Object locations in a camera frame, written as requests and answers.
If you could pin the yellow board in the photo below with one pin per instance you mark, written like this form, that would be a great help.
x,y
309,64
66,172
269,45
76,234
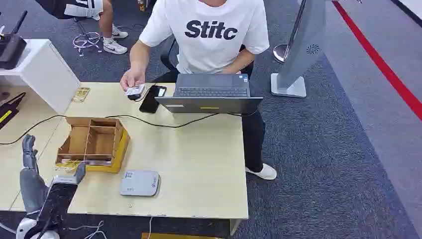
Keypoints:
x,y
178,236

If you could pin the yellow printed card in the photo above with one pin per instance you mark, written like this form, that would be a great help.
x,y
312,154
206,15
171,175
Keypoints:
x,y
81,94

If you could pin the wooden card box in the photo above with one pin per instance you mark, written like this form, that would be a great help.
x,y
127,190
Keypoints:
x,y
95,142

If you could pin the grey laptop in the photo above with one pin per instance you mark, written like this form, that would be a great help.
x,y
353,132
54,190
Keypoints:
x,y
211,95

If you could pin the chrome stanchion post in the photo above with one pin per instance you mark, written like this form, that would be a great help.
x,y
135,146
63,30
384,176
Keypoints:
x,y
286,46

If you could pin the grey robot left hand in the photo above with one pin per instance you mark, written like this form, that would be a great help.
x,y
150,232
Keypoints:
x,y
31,189

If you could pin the person in white sneakers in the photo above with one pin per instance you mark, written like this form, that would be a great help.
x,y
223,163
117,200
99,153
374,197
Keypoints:
x,y
82,8

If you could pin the chrome stool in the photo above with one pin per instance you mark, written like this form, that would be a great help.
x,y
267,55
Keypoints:
x,y
86,39

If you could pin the seated person in white shirt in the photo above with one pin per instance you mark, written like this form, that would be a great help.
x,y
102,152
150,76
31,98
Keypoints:
x,y
211,49

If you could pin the small black card reader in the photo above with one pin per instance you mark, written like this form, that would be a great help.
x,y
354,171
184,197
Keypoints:
x,y
134,97

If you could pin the black device with yellow stripe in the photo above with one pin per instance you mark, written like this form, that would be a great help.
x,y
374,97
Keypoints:
x,y
10,109

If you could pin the black smartphone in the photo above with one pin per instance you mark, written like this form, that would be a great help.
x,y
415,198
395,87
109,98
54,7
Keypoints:
x,y
151,99

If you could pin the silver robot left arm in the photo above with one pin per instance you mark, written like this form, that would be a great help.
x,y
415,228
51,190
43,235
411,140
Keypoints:
x,y
26,229

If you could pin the white cabinet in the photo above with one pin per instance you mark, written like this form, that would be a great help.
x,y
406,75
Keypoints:
x,y
46,71

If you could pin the black router with antenna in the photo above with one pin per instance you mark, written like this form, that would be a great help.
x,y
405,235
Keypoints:
x,y
11,49

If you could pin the flat grey square device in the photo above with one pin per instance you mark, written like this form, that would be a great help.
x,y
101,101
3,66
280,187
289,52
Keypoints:
x,y
139,183

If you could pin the person's right hand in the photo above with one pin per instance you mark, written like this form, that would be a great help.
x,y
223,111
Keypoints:
x,y
132,79

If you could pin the pale wooden desk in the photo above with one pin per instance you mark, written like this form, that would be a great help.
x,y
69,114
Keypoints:
x,y
191,165

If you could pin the grey standing display panel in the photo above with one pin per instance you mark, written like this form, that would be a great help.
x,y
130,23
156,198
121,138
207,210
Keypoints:
x,y
301,49

